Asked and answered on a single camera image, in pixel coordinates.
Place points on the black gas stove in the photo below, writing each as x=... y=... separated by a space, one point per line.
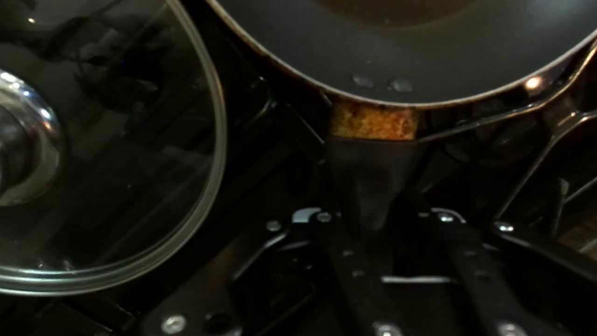
x=268 y=155

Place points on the glass lid with steel knob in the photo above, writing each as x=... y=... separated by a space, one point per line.
x=124 y=155

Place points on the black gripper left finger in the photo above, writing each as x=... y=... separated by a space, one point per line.
x=355 y=280

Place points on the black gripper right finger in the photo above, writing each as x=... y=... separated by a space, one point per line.
x=491 y=291

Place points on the dark frying pan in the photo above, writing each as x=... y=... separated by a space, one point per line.
x=404 y=48

